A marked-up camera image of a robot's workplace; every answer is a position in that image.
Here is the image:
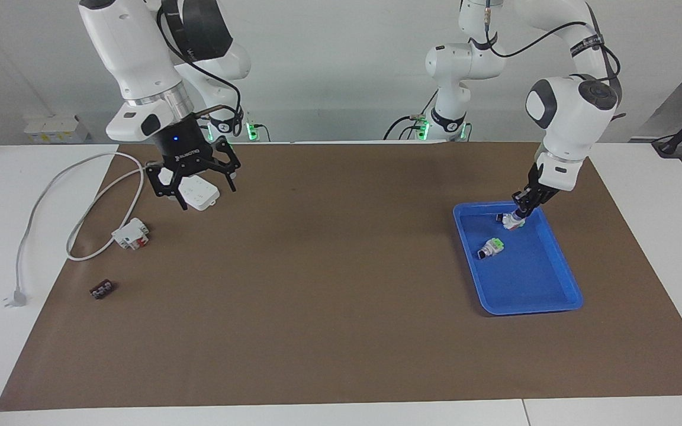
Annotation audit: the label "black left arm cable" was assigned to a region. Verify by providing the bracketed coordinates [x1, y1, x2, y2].
[486, 18, 623, 119]

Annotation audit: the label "black left base cables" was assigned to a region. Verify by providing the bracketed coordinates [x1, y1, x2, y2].
[384, 89, 436, 141]

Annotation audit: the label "white cardboard box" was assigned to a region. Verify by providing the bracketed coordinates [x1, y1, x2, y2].
[24, 114, 90, 144]

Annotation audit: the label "white power strip cable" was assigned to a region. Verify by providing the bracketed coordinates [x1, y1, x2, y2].
[4, 152, 161, 308]

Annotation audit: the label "white power strip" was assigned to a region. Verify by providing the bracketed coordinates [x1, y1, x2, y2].
[157, 161, 221, 211]

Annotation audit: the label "blue plastic tray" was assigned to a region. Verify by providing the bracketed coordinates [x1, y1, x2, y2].
[453, 201, 584, 316]

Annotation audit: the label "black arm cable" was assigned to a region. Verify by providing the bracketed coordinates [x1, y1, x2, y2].
[157, 6, 244, 140]
[486, 18, 623, 119]

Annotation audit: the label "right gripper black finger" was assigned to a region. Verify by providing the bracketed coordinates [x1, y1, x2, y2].
[146, 161, 189, 211]
[202, 142, 241, 193]

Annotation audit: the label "white red circuit breaker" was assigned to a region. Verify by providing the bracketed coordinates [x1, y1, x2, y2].
[111, 218, 150, 251]

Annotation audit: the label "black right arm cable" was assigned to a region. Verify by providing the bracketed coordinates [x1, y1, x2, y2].
[157, 6, 244, 140]

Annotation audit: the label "brown paper mat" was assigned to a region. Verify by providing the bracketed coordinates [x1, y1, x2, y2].
[0, 141, 682, 412]

